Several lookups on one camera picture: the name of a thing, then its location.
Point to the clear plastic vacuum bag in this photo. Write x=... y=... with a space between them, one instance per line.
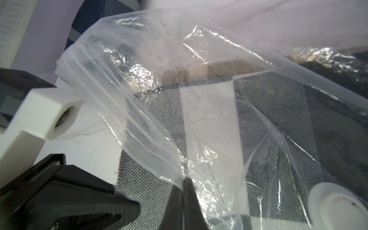
x=145 y=50

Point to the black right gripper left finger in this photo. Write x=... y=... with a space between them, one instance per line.
x=173 y=216

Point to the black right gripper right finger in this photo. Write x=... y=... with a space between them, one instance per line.
x=193 y=217

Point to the grey white checked scarf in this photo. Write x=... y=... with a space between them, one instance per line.
x=254 y=145

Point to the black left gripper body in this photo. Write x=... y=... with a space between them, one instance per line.
x=52 y=195

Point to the white two-tier mesh shelf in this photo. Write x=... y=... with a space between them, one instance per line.
x=15 y=18

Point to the navy grey plaid scarf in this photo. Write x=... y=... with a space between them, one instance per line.
x=93 y=10

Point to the white vacuum bag valve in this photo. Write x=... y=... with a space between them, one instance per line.
x=332 y=207

